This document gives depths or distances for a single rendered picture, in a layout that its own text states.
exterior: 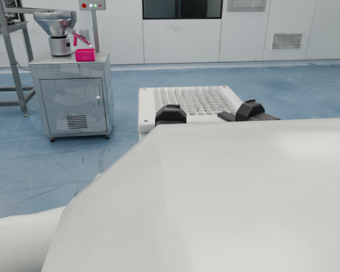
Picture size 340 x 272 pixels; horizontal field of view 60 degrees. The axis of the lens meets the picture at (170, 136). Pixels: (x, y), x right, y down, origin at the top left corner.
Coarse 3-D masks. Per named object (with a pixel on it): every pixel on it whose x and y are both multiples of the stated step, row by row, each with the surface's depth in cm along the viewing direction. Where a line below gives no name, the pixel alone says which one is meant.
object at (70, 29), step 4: (36, 12) 243; (40, 12) 246; (52, 12) 270; (72, 12) 251; (72, 16) 253; (72, 20) 254; (76, 20) 258; (72, 24) 256; (68, 28) 256; (72, 28) 260; (72, 32) 258; (76, 36) 258; (88, 44) 259; (72, 52) 280; (60, 56) 264
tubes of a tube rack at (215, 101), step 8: (168, 96) 70; (176, 96) 70; (184, 96) 69; (192, 96) 69; (200, 96) 69; (208, 96) 70; (216, 96) 69; (184, 104) 64; (192, 104) 64; (200, 104) 64; (208, 104) 64; (216, 104) 64; (224, 104) 64
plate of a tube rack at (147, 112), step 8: (144, 88) 78; (152, 88) 78; (200, 88) 78; (224, 88) 78; (144, 96) 72; (152, 96) 72; (160, 96) 72; (232, 96) 72; (144, 104) 66; (152, 104) 66; (240, 104) 67; (144, 112) 62; (152, 112) 62; (144, 120) 58; (152, 120) 58; (192, 120) 58; (200, 120) 58; (208, 120) 58; (216, 120) 58; (144, 128) 57; (152, 128) 57
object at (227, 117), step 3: (225, 111) 60; (219, 114) 59; (222, 114) 59; (225, 114) 59; (228, 114) 59; (231, 114) 59; (234, 114) 59; (219, 117) 59; (222, 117) 58; (225, 117) 58; (228, 117) 57; (231, 117) 57; (234, 117) 57; (225, 120) 58; (228, 120) 57; (231, 120) 56; (234, 120) 56
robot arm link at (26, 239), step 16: (0, 224) 30; (16, 224) 30; (32, 224) 30; (48, 224) 30; (0, 240) 28; (16, 240) 29; (32, 240) 29; (48, 240) 29; (0, 256) 28; (16, 256) 28; (32, 256) 29
